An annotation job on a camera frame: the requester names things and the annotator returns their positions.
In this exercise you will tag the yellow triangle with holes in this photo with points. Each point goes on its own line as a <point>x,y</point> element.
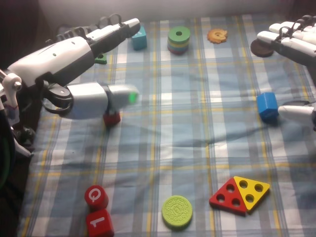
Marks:
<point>251,188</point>

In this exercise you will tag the blue hexagonal block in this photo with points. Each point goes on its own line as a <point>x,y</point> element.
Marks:
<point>267,106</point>

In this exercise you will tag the white backdrop board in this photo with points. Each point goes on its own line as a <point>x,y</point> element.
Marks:
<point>172,10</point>

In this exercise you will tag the green triangle with holes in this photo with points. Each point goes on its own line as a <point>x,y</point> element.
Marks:
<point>101,60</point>

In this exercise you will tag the red triangle with holes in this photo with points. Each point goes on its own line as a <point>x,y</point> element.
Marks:
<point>225,192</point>

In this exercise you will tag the blue plaid cloth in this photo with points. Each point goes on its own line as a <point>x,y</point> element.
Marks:
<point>172,123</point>

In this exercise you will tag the green sandwich cookie toy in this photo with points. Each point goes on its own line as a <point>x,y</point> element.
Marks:
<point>177,211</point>

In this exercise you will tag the teal letter K cube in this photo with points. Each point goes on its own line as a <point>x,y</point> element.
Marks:
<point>139,40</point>

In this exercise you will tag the red number 1 cube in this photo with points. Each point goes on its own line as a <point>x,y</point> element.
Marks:
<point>100,223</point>

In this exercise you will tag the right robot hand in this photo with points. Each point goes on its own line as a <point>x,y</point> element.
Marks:
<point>296,39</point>

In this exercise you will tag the red hexagonal block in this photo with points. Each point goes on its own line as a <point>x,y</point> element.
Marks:
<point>112,118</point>

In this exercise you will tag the dark brown toy cookie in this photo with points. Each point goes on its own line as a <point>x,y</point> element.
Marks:
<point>261,49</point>

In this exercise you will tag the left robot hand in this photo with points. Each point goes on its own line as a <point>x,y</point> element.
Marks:
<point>61,56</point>

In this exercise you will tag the red letter Q cylinder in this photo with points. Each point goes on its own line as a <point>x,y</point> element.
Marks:
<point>96,197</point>

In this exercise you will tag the tan toy cookie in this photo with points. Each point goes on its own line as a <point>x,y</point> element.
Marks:
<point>217,36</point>

